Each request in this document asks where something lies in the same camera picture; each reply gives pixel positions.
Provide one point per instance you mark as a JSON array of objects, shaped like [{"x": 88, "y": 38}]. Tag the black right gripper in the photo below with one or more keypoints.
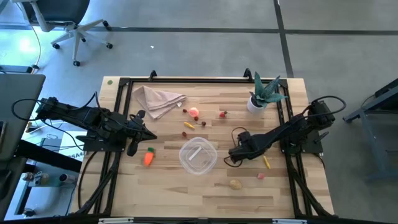
[{"x": 252, "y": 146}]

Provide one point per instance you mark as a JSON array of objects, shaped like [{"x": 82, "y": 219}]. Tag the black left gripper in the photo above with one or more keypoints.
[{"x": 136, "y": 130}]

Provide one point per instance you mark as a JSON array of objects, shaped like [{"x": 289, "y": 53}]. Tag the orange toy carrot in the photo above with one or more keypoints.
[{"x": 148, "y": 158}]

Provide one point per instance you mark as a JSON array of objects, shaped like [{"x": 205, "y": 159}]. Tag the tan toy potato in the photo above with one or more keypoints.
[{"x": 235, "y": 184}]

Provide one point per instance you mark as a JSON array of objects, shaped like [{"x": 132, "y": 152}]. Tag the small pink toy fruit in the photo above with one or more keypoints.
[{"x": 261, "y": 176}]

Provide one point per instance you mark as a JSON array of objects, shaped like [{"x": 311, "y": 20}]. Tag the red toy strawberry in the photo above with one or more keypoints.
[{"x": 222, "y": 114}]

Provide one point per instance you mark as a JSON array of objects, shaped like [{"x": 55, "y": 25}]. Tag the clear plastic tupperware container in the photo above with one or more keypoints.
[{"x": 186, "y": 161}]

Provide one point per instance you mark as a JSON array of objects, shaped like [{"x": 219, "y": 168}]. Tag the toy peach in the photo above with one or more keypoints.
[{"x": 194, "y": 112}]

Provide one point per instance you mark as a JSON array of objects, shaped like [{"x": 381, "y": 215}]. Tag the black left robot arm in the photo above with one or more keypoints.
[{"x": 84, "y": 115}]

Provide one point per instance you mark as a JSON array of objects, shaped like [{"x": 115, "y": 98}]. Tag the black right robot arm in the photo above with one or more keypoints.
[{"x": 295, "y": 124}]

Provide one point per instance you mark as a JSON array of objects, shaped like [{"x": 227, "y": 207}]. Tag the beige folded cloth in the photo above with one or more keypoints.
[{"x": 155, "y": 101}]

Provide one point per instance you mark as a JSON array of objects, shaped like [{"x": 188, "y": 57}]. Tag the snake plant in white pot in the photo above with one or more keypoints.
[{"x": 264, "y": 95}]

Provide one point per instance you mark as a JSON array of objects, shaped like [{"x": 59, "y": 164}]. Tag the white printed paper sheet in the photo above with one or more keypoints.
[{"x": 71, "y": 155}]

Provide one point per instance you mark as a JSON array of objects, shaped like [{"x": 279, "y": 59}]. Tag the white cylinder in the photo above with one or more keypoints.
[{"x": 66, "y": 178}]

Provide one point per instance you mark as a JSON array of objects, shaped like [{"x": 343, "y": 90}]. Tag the black desk beam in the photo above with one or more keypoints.
[{"x": 46, "y": 155}]

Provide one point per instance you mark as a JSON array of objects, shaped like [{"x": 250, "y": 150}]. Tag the small brown jar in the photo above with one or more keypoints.
[{"x": 44, "y": 178}]

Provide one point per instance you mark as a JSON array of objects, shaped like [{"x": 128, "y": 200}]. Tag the grey desk top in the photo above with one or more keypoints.
[{"x": 18, "y": 109}]

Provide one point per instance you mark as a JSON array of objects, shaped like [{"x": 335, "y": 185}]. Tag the office chair with white base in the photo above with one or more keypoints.
[{"x": 59, "y": 11}]

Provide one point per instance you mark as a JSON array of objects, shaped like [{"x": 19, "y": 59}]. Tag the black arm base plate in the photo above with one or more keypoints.
[
  {"x": 311, "y": 144},
  {"x": 99, "y": 144}
]

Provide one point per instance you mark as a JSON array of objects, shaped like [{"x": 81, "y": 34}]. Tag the black aluminium table frame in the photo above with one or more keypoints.
[{"x": 202, "y": 80}]

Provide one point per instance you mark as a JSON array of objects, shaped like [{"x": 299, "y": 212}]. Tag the silver aluminium frame post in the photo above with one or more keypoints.
[
  {"x": 289, "y": 221},
  {"x": 115, "y": 220}
]

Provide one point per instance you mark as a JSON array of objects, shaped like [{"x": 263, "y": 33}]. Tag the grey metal table frame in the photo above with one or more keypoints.
[{"x": 373, "y": 146}]

